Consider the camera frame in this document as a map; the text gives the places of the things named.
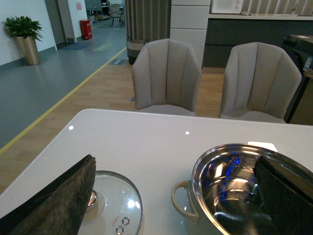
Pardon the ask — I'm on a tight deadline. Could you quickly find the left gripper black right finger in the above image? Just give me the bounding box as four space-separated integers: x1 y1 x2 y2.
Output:
254 156 313 235

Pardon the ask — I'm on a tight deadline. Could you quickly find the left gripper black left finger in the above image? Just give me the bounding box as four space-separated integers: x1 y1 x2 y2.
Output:
0 155 96 235

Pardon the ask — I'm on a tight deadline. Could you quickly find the glass pot lid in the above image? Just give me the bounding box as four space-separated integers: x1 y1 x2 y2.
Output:
78 170 144 235

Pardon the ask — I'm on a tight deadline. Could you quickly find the white electric cooking pot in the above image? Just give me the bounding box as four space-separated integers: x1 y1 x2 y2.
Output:
172 144 304 235

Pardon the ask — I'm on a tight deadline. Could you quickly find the gold plant pot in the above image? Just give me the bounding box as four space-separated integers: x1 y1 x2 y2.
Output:
16 37 40 66

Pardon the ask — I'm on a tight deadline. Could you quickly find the right beige upholstered chair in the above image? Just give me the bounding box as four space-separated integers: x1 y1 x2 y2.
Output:
219 42 296 123

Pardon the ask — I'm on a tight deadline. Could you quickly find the beige upholstered chair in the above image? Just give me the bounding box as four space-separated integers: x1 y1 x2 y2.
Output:
132 39 202 116
219 42 296 123

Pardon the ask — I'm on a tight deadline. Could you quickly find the left beige upholstered chair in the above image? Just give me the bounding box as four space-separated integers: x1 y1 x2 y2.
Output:
132 39 202 116

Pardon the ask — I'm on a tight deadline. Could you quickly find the dark kitchen counter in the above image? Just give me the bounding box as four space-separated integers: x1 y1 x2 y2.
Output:
202 16 313 68

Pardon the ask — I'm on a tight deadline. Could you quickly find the woven basket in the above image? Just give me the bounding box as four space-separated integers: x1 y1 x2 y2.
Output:
127 37 148 65

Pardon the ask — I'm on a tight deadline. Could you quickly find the red bin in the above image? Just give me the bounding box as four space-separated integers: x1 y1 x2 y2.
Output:
79 20 92 40

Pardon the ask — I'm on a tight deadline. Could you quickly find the green potted plant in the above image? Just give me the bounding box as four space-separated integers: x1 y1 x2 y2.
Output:
2 16 43 41

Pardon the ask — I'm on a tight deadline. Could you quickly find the white cabinet column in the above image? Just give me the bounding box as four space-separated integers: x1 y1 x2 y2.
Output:
170 0 210 65

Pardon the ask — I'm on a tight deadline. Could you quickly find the office swivel chair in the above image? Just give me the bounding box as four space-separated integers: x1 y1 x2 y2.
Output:
109 4 123 27

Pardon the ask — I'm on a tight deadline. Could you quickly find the grey curtain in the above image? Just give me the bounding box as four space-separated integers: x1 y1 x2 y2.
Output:
124 0 172 42

